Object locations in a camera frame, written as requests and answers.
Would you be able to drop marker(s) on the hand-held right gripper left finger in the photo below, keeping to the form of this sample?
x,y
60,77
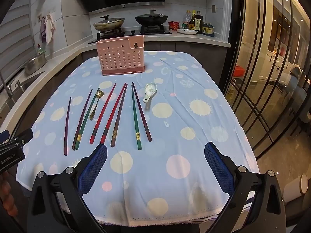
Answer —
x,y
93,167

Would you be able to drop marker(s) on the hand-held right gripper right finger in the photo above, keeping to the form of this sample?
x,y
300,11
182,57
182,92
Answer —
x,y
218,167

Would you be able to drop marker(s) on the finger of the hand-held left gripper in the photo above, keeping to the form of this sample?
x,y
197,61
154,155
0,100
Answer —
x,y
3,136
23,136

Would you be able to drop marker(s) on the green chopstick gold band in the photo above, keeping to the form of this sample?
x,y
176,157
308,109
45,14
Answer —
x,y
86,123
136,121

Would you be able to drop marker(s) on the purple brown chopstick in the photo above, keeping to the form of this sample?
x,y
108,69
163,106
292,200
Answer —
x,y
82,119

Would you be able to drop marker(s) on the dark red chopstick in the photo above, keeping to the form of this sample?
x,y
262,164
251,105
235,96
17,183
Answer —
x,y
142,116

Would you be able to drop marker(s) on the pink perforated utensil holder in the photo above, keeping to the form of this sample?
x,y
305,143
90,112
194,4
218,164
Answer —
x,y
116,58

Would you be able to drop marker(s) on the person's left hand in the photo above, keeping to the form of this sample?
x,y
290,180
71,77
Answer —
x,y
7,194

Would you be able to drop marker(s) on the steel faucet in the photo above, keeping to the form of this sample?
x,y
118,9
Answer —
x,y
8,89

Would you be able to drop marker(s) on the kitchen sink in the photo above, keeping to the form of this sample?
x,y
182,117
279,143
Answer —
x,y
26,82

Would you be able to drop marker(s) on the blue dotted tablecloth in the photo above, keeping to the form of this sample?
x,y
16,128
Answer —
x,y
170,131

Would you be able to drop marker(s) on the steel pot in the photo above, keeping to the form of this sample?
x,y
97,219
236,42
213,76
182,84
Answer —
x,y
34,64

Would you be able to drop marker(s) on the gold flower spoon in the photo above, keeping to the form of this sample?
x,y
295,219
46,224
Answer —
x,y
98,93

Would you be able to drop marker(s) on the white round bin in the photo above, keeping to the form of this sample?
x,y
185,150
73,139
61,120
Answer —
x,y
297,187

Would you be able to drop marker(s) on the green dish soap bottle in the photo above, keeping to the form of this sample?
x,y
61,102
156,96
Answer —
x,y
40,51

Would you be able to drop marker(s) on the white window blind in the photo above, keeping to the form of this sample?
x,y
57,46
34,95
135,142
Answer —
x,y
14,41

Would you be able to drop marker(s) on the white ceramic spoon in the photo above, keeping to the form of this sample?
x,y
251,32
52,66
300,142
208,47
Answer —
x,y
150,89

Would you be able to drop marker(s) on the red bag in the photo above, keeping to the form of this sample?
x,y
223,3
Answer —
x,y
238,71

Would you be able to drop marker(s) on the glass sliding door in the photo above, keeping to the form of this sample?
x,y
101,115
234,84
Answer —
x,y
267,77

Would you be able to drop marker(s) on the purple hanging cloth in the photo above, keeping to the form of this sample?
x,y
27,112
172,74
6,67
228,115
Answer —
x,y
42,30

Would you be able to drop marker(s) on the white hanging towel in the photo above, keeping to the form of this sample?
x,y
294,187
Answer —
x,y
49,28

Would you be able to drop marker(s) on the seasoning jar set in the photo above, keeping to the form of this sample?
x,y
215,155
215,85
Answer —
x,y
207,29

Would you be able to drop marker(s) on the white plate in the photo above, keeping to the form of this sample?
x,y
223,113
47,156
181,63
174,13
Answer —
x,y
187,31

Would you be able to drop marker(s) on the frying pan with lid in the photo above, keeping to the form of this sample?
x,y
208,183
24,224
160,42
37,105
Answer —
x,y
108,24

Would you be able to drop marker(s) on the black gas stove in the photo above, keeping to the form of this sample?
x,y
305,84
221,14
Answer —
x,y
136,31

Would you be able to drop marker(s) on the dark bottle yellow label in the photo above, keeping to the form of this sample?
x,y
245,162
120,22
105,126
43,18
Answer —
x,y
192,25

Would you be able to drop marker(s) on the large dark sauce bottle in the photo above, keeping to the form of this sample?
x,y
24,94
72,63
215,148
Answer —
x,y
198,24

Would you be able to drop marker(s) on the red instant noodle cup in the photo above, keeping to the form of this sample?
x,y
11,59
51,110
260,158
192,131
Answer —
x,y
173,26

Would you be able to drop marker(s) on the clear bottle red cap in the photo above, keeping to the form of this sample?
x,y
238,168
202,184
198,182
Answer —
x,y
187,19

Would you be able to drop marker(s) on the black wok with lid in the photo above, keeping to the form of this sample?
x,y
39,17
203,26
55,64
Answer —
x,y
150,19

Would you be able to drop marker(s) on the wall switch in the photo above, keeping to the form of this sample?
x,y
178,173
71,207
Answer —
x,y
213,8

